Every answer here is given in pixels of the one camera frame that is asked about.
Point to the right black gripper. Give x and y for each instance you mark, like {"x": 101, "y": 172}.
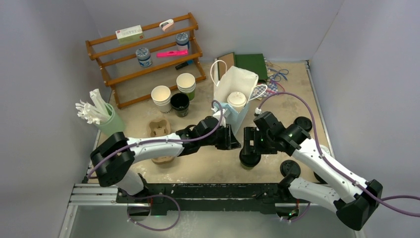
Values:
{"x": 252, "y": 134}

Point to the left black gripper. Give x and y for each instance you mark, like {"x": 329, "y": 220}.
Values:
{"x": 229, "y": 141}

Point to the green paper cup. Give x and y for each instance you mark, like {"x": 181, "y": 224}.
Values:
{"x": 246, "y": 167}

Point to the white cup lid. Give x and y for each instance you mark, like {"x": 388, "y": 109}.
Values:
{"x": 236, "y": 98}
{"x": 325, "y": 149}

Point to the light blue paper bag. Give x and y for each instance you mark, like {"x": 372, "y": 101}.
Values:
{"x": 234, "y": 90}

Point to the white cup stack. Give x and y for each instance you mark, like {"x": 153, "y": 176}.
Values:
{"x": 186, "y": 83}
{"x": 161, "y": 96}

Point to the single white paper cup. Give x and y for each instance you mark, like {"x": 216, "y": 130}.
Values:
{"x": 238, "y": 107}

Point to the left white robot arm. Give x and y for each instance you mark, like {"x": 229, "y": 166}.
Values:
{"x": 113, "y": 159}

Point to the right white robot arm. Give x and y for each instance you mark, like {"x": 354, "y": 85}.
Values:
{"x": 351, "y": 197}

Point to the checkered patterned paper bag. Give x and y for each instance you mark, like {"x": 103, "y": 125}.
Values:
{"x": 270, "y": 88}

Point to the black paper cup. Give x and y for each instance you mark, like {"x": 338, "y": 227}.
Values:
{"x": 180, "y": 103}

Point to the stacked black cup lids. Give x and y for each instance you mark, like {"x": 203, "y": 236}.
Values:
{"x": 320, "y": 180}

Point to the brown pulp cup carrier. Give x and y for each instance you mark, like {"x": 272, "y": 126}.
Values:
{"x": 159, "y": 128}

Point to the green paper bag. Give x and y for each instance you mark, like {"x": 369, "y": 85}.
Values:
{"x": 252, "y": 62}

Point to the black blue marker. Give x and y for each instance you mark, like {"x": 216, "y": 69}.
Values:
{"x": 184, "y": 64}

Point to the pink marker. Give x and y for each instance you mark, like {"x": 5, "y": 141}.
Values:
{"x": 172, "y": 54}

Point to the right blue white jar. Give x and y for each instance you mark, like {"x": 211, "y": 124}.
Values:
{"x": 182, "y": 41}

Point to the blue white jar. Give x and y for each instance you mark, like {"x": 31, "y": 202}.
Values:
{"x": 182, "y": 41}
{"x": 144, "y": 57}

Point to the green straw holder cup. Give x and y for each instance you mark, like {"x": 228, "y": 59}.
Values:
{"x": 114, "y": 123}

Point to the left blue white jar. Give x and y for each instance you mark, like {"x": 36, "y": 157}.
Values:
{"x": 144, "y": 57}

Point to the wooden shelf rack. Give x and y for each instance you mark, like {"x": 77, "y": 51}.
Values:
{"x": 133, "y": 52}

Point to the pink white stapler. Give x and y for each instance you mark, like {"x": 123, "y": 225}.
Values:
{"x": 167, "y": 25}

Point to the white wrapped straws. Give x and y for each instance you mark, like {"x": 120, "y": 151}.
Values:
{"x": 96, "y": 113}

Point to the white green box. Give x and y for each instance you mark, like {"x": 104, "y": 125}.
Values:
{"x": 129, "y": 35}

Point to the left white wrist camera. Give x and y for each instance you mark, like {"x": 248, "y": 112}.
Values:
{"x": 221, "y": 116}

